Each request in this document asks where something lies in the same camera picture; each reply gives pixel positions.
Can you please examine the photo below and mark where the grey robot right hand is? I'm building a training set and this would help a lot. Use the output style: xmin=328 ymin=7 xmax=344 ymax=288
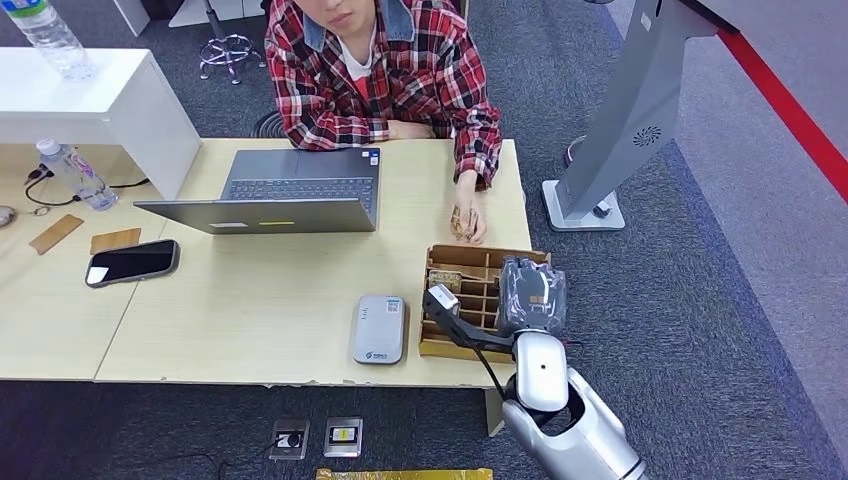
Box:
xmin=494 ymin=256 xmax=569 ymax=337

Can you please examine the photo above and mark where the person's right hand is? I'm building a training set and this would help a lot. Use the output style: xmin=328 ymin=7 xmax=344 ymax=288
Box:
xmin=387 ymin=119 xmax=437 ymax=141

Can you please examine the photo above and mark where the person's left hand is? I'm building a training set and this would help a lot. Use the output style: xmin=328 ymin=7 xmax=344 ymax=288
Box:
xmin=452 ymin=170 xmax=490 ymax=246

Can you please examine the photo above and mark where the wooden card organizer box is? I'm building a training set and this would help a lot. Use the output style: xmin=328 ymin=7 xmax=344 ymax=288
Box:
xmin=418 ymin=244 xmax=552 ymax=365

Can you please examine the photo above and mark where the person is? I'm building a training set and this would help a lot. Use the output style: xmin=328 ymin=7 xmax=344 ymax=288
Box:
xmin=263 ymin=0 xmax=503 ymax=245

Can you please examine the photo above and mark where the gold hotel key card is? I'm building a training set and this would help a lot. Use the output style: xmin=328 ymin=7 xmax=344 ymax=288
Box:
xmin=428 ymin=267 xmax=464 ymax=291

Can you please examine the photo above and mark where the grey card reader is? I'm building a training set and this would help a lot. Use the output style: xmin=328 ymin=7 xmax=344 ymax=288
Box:
xmin=350 ymin=295 xmax=407 ymax=366

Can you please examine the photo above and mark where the round stand base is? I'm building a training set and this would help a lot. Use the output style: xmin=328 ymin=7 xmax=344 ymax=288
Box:
xmin=564 ymin=135 xmax=590 ymax=168

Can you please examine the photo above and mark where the grey laptop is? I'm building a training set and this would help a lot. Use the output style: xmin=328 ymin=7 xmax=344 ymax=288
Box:
xmin=133 ymin=146 xmax=382 ymax=236

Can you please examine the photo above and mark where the pale wooden desk leg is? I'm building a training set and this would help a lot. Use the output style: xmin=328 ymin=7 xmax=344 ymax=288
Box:
xmin=483 ymin=388 xmax=509 ymax=439

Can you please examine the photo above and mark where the black round seat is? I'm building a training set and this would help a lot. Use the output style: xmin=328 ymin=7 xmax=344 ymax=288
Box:
xmin=250 ymin=109 xmax=296 ymax=140

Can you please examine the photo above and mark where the grey kiosk stand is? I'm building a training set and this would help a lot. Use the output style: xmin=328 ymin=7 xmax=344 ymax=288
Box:
xmin=541 ymin=0 xmax=740 ymax=233

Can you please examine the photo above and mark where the chrome stool base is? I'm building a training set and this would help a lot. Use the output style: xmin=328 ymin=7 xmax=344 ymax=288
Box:
xmin=198 ymin=0 xmax=268 ymax=86

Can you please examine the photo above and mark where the wide white furniture panel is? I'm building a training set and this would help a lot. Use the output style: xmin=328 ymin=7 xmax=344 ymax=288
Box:
xmin=167 ymin=0 xmax=266 ymax=29

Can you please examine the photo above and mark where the gold foil strip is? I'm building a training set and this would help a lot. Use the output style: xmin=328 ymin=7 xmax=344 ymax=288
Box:
xmin=315 ymin=468 xmax=495 ymax=480

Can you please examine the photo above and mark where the floor socket with yellow label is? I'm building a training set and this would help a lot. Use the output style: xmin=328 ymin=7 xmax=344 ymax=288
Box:
xmin=323 ymin=417 xmax=364 ymax=460

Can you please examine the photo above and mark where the floor socket with plug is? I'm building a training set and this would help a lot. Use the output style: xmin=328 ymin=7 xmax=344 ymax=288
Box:
xmin=268 ymin=418 xmax=311 ymax=462

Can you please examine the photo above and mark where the narrow white furniture panel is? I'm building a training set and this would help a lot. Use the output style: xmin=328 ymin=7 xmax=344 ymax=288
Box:
xmin=112 ymin=0 xmax=151 ymax=38

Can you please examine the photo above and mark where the black smartphone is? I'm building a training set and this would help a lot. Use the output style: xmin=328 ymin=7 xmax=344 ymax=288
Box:
xmin=84 ymin=239 xmax=181 ymax=289

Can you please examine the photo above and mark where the short wooden plate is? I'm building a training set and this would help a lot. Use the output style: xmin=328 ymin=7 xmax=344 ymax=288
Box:
xmin=89 ymin=227 xmax=143 ymax=256

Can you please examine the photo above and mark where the red floor tape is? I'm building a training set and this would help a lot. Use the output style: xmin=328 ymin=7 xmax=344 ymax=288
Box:
xmin=717 ymin=29 xmax=848 ymax=207

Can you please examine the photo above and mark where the white desk riser shelf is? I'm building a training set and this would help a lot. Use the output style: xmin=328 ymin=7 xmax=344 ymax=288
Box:
xmin=0 ymin=47 xmax=202 ymax=201

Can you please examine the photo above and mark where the small clear water bottle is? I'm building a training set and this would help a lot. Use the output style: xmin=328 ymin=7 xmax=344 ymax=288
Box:
xmin=35 ymin=137 xmax=119 ymax=213

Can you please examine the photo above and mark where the long wooden plate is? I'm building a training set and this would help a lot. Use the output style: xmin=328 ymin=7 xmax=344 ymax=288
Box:
xmin=29 ymin=213 xmax=85 ymax=257

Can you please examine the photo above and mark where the large clear water bottle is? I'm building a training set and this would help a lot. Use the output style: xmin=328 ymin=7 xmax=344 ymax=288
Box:
xmin=0 ymin=0 xmax=97 ymax=82

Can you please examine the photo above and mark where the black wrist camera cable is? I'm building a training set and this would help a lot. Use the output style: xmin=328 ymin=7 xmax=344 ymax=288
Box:
xmin=471 ymin=347 xmax=508 ymax=402

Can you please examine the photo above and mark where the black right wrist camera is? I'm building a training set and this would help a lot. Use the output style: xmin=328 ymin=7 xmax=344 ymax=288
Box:
xmin=421 ymin=283 xmax=517 ymax=354

